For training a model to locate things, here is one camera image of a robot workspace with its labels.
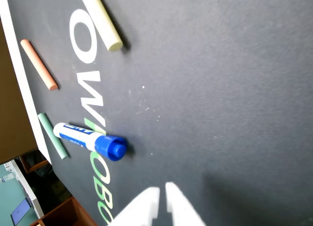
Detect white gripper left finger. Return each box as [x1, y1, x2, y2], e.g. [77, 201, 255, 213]
[107, 186, 161, 226]

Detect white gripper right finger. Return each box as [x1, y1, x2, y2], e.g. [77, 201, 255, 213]
[165, 181, 206, 226]

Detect blue whiteboard marker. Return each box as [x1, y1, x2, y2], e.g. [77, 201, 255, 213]
[53, 122, 128, 162]

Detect brown wooden shelf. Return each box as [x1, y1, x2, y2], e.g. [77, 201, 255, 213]
[19, 154, 98, 226]

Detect green chalk stick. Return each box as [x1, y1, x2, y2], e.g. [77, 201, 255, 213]
[37, 113, 69, 160]

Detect dark grey WOWROBO mat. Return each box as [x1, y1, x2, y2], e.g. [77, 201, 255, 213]
[4, 0, 313, 226]

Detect orange chalk stick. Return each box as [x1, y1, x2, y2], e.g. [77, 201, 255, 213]
[20, 39, 59, 91]

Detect yellow chalk stick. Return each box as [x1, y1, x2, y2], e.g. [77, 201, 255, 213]
[82, 0, 123, 52]

